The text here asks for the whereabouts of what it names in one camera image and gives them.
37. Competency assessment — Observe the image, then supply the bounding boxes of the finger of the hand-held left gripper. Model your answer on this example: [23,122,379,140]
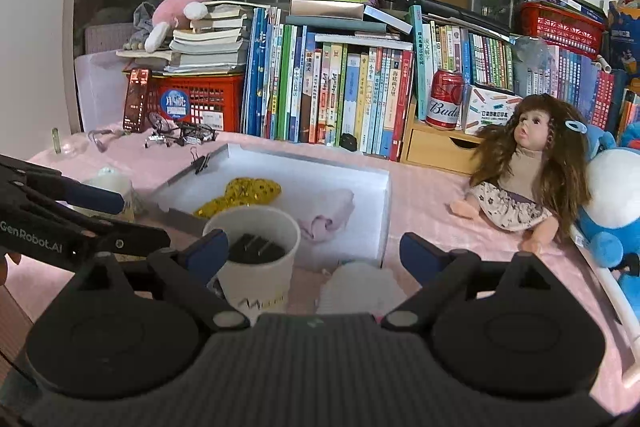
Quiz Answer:
[20,171,126,216]
[47,204,172,259]

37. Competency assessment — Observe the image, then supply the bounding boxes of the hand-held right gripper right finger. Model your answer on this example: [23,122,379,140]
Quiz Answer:
[382,232,548,332]

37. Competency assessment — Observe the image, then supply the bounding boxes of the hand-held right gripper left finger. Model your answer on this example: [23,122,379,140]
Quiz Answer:
[85,229,251,332]

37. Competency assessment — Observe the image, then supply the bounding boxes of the white paper cup black drawing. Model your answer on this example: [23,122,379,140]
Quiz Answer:
[202,205,302,315]

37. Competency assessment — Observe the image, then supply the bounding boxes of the white fluffy cloth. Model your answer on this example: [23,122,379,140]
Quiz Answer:
[315,261,408,319]

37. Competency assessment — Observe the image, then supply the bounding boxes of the pink cloth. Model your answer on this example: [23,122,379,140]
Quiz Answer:
[298,188,356,242]

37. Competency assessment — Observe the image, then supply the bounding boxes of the white shallow cardboard box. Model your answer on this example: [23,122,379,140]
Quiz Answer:
[149,143,392,270]

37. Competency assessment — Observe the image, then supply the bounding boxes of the person's left hand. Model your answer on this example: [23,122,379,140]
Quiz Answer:
[0,251,22,288]

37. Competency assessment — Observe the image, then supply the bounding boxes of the white paper cup yellow mark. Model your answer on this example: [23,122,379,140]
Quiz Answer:
[74,167,137,224]

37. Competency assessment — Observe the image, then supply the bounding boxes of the black object in cup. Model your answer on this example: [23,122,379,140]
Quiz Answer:
[229,233,287,264]

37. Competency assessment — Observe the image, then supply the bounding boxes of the black binder clip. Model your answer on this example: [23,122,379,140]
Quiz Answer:
[189,147,212,176]

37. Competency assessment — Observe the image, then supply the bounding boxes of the translucent plastic container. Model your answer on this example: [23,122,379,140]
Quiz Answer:
[74,52,132,134]

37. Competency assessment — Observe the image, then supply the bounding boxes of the dark red portrait box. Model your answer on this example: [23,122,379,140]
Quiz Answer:
[122,68,152,132]

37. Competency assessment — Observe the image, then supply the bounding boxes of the wooden drawer box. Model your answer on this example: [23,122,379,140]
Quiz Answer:
[400,102,487,176]

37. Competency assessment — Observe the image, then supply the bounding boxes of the brown-haired doll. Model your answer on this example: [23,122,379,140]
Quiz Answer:
[449,94,593,254]

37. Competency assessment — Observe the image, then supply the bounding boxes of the red plastic basket round sticker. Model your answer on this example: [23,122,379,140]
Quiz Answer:
[125,69,246,134]

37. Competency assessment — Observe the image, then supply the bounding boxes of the red beverage can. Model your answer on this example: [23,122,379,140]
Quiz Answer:
[425,68,466,131]

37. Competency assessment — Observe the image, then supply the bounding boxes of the white printed carton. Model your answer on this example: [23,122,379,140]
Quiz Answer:
[460,84,524,136]

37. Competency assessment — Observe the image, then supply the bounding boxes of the grey plush toy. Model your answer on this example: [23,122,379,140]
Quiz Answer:
[127,2,162,50]

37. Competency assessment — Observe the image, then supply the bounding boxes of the row of tall picture books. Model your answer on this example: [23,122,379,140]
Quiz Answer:
[241,6,417,161]

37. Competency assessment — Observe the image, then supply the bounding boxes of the stack of lying books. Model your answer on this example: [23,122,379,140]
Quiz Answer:
[116,1,252,76]

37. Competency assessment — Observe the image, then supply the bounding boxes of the blue and white plush toy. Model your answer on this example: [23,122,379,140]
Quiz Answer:
[574,122,640,308]

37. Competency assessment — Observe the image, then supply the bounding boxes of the pink plush toy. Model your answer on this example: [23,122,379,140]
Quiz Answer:
[144,0,216,54]

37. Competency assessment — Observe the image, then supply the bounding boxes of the row of small thin books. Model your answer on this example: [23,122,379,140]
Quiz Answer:
[410,5,617,132]

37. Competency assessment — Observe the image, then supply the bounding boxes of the long black case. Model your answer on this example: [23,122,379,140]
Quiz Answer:
[376,0,516,35]

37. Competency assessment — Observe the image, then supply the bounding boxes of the gold flat box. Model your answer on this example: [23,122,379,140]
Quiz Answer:
[289,0,367,20]

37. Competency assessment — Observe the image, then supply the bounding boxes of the blue cartoon carton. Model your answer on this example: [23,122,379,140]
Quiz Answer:
[606,0,640,75]

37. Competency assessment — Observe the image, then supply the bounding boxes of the small metal wire toy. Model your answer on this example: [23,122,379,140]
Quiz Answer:
[144,111,219,150]

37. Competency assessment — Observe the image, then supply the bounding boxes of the white rail tube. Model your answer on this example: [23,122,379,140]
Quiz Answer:
[579,234,640,389]

